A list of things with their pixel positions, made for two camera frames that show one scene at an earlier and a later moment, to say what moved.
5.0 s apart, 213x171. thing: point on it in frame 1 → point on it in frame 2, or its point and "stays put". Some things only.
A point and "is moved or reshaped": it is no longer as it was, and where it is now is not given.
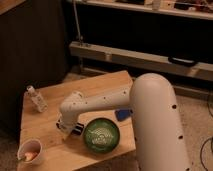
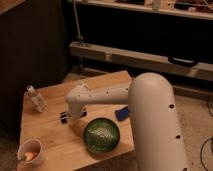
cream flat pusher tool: (65, 132) → (74, 122)
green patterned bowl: (101, 135) stays put
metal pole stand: (80, 37) stays put
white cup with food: (30, 151) stays put
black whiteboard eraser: (76, 131) is moved or reshaped
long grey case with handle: (200, 70) stays put
